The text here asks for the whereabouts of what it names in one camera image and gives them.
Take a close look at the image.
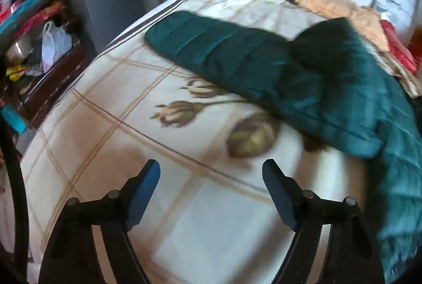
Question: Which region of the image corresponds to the cream checked floral bedsheet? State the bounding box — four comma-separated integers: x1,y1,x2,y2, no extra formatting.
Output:
20,0,422,284

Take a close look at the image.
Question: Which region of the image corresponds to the dark wooden cabinet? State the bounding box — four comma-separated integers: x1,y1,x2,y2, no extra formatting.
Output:
20,37,89,130

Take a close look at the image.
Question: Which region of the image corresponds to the black cable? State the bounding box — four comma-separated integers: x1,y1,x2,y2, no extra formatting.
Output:
0,116,28,284

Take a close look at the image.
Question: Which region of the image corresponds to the red frilled cushion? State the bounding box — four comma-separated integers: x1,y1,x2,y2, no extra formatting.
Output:
381,20,421,74

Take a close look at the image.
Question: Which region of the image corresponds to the metal bowl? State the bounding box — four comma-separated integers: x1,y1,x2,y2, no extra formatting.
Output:
5,37,30,64

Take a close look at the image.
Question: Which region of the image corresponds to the dark green quilted jacket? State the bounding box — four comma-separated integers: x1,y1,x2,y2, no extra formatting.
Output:
144,11,422,284

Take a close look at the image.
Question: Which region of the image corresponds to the pile of colourful cloths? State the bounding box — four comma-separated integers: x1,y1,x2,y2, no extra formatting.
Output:
0,0,68,37

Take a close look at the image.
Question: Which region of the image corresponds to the white plastic bag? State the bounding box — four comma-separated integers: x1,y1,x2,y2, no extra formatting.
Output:
41,21,73,72

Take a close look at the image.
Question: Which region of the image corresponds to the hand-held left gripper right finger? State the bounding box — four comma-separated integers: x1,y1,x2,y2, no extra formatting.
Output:
262,159,386,284

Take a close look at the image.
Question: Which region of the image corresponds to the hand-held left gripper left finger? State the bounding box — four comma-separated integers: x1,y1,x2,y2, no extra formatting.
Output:
39,159,161,284

